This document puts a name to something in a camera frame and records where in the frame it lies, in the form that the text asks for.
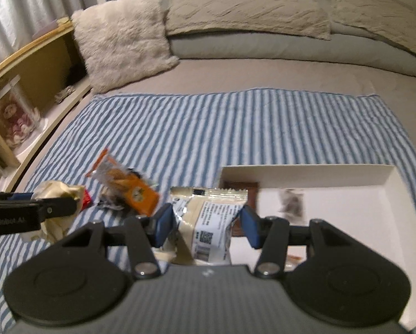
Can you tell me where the small clear dark-candy packet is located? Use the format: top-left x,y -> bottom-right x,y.
279,188 -> 305,220

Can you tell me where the pale curtain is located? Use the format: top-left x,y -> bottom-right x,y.
0,0 -> 85,73

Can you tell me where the clear dark brownie packet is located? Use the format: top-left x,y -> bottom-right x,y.
98,188 -> 128,209

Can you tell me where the white cardboard box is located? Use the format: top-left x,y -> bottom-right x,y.
216,164 -> 416,331

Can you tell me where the grey folded duvet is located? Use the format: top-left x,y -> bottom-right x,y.
168,17 -> 416,80

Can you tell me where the wide beige textured pillow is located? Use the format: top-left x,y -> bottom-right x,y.
164,0 -> 332,40

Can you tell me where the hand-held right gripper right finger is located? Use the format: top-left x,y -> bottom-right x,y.
241,205 -> 360,279

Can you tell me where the blue white striped blanket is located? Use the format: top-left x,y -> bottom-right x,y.
0,89 -> 416,334

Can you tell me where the small white printed snack packet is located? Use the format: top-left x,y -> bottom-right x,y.
159,186 -> 248,266

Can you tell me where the clear doll display box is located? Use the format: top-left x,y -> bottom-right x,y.
0,75 -> 41,150

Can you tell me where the pink flat box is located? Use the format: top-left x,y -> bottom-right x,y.
32,16 -> 73,39

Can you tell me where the brown snack packet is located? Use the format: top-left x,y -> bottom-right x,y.
223,181 -> 259,237

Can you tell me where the cream crinkled snack packet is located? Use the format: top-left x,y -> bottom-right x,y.
22,180 -> 87,242

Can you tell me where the orange snack packet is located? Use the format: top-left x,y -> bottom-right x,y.
286,254 -> 304,272

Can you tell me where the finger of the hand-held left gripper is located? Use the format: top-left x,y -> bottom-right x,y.
0,191 -> 36,202
36,197 -> 81,218

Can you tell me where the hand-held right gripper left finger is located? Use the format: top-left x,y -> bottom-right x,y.
62,204 -> 176,280

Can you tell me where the long wooden shelf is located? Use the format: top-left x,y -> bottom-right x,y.
0,21 -> 93,195

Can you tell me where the orange-edged clear cookie packet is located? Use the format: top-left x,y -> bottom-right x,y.
86,148 -> 160,216

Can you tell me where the fluffy white pillow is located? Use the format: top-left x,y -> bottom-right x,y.
71,0 -> 180,93

